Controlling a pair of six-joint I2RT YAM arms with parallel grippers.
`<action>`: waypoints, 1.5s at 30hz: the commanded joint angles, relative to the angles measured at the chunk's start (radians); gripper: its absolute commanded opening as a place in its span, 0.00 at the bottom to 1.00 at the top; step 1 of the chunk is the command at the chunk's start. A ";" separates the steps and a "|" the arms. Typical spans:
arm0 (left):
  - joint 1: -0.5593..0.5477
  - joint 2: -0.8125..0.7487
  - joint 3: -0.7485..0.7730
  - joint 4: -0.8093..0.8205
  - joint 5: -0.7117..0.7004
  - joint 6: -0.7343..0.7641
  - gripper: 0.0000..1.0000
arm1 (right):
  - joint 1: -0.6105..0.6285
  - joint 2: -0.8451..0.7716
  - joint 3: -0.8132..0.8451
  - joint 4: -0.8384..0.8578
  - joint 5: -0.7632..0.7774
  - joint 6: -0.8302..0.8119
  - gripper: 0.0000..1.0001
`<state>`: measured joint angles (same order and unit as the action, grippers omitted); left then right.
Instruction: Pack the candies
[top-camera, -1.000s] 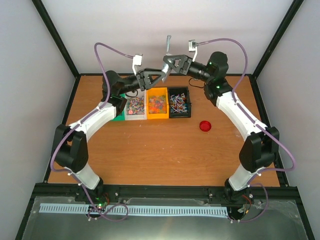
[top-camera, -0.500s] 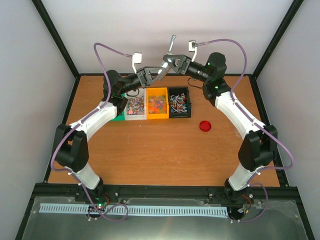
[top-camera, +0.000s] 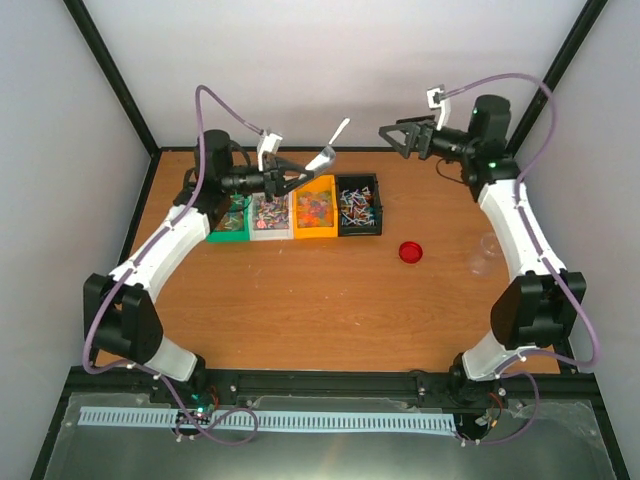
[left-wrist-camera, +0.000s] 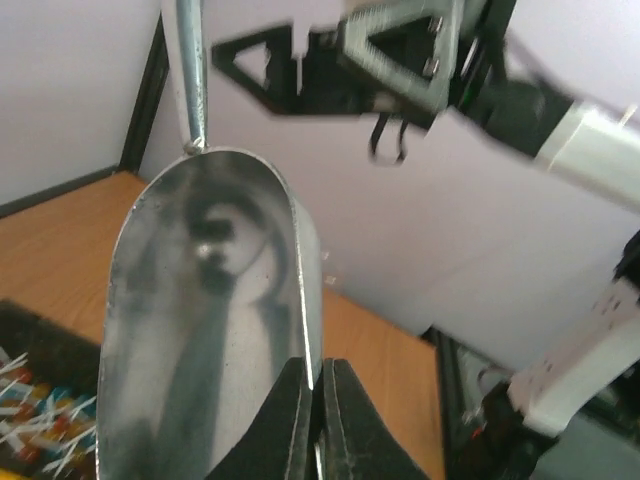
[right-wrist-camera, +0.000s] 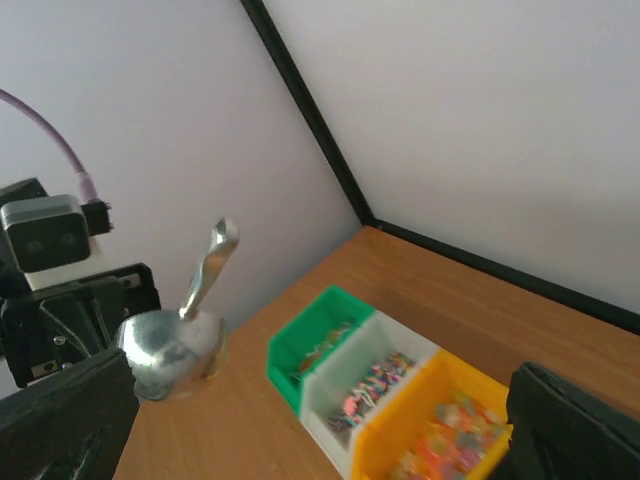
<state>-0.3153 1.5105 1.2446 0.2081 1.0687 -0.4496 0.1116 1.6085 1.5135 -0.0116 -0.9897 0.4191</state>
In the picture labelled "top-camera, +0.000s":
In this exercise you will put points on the orange candy bin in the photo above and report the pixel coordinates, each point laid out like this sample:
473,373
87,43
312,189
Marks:
315,209

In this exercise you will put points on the black candy bin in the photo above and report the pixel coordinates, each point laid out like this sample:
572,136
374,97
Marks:
360,210

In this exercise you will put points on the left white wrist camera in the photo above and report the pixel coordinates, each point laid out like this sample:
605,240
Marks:
269,143

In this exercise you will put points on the green candy bin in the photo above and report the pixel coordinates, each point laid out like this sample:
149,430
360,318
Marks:
233,227

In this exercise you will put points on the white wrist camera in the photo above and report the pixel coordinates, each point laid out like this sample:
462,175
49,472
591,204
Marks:
438,101
269,143

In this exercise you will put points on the light blue cable duct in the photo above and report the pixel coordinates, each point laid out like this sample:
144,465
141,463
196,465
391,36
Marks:
272,421

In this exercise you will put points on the white candy bin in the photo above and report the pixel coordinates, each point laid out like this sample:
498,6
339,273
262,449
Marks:
270,220

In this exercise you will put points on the clear plastic jar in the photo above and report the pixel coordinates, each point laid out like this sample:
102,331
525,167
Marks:
486,255

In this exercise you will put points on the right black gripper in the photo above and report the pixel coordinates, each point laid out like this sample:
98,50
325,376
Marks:
408,129

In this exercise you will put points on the black frame post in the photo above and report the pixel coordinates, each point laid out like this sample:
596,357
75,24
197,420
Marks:
103,57
571,45

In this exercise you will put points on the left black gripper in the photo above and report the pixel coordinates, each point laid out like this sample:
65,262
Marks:
274,186

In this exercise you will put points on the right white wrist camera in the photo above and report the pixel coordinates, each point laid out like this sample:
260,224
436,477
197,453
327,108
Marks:
438,101

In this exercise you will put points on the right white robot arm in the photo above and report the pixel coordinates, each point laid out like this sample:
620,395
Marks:
539,307

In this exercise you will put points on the left black frame post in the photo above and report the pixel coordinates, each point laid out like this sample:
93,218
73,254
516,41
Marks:
103,57

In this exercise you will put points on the right black frame post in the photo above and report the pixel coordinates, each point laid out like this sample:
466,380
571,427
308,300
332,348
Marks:
571,45

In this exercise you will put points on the metal scoop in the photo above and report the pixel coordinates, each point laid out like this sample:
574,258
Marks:
326,157

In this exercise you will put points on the red jar lid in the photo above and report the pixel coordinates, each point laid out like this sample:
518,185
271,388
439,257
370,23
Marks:
410,252

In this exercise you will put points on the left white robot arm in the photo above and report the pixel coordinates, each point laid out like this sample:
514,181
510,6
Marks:
119,308

